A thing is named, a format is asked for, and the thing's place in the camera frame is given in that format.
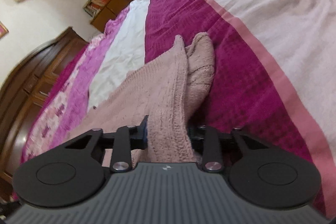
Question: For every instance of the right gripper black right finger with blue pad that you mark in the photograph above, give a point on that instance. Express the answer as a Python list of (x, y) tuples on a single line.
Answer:
[(258, 172)]

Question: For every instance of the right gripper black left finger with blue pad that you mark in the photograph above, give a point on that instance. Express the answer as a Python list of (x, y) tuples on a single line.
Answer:
[(76, 170)]

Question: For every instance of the pink knitted sweater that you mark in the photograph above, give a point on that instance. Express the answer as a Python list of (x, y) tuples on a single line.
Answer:
[(167, 91)]

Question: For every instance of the dark wooden headboard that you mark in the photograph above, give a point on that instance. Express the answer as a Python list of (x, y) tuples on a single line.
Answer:
[(23, 94)]

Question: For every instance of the purple pink white bedspread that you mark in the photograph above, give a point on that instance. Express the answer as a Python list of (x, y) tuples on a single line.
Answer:
[(274, 73)]

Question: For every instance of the row of books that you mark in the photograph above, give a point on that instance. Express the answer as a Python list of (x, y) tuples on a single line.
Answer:
[(92, 7)]

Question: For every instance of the framed wall picture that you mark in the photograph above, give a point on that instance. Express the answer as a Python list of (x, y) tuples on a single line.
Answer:
[(3, 30)]

